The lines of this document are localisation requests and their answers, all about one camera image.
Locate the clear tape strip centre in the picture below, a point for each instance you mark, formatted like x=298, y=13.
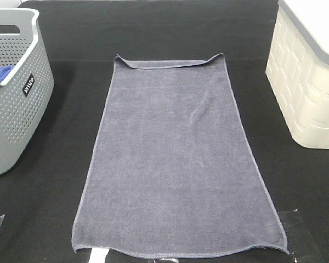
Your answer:
x=98, y=255

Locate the black table cloth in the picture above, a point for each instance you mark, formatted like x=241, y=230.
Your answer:
x=39, y=196

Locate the white plastic storage box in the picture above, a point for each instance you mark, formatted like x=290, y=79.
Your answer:
x=298, y=70

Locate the grey microfibre towel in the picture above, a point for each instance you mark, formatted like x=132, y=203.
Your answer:
x=172, y=174

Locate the clear tape strip right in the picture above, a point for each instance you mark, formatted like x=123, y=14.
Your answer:
x=301, y=244

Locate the grey perforated laundry basket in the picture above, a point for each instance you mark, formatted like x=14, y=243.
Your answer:
x=26, y=90

